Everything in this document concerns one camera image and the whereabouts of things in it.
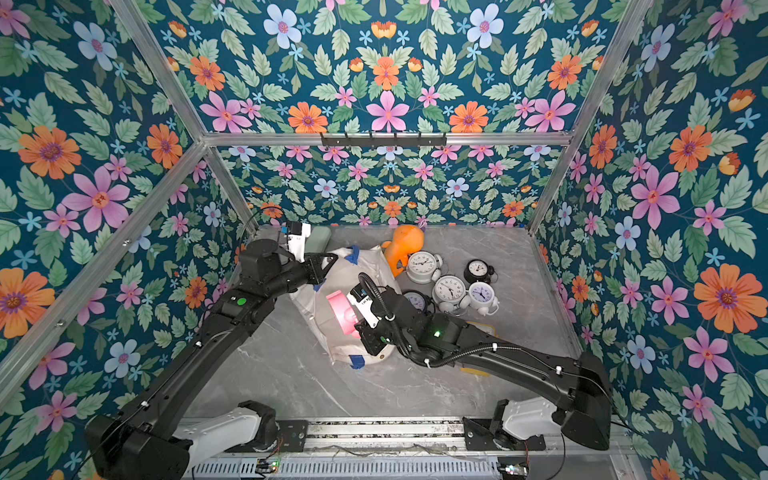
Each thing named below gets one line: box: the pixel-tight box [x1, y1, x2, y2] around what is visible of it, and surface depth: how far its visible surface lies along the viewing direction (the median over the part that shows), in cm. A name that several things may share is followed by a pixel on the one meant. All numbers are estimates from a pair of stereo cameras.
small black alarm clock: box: [464, 258, 499, 284], surface depth 104 cm
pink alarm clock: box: [326, 290, 361, 339], surface depth 70 cm
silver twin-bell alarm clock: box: [406, 251, 443, 285], surface depth 106 cm
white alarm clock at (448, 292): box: [432, 275, 471, 316], surface depth 98 cm
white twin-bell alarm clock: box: [460, 280, 500, 317], surface depth 98 cm
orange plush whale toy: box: [381, 225, 425, 277], surface depth 109 cm
